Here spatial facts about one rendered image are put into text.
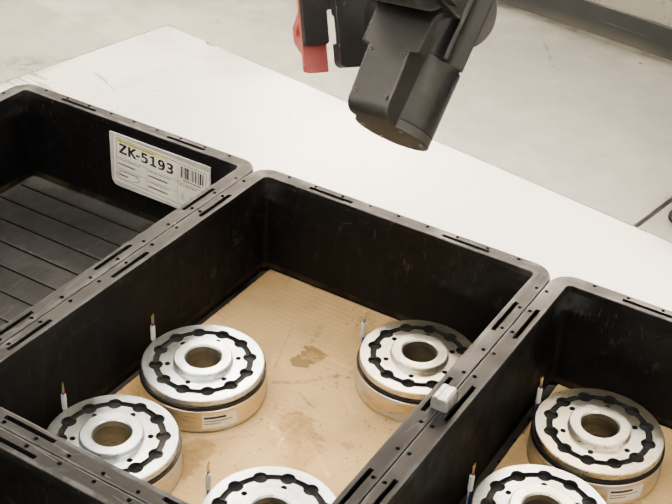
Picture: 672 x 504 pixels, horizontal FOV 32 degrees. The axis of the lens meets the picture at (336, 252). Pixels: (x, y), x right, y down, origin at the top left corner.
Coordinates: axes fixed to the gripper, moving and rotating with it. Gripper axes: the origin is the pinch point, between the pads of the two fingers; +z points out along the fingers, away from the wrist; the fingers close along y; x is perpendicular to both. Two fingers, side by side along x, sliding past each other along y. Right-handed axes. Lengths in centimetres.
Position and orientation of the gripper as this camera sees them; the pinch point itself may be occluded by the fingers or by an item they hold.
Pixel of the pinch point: (351, 31)
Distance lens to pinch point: 103.0
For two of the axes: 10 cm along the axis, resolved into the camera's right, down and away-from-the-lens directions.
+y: 9.2, -1.3, 3.7
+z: -3.8, -0.9, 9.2
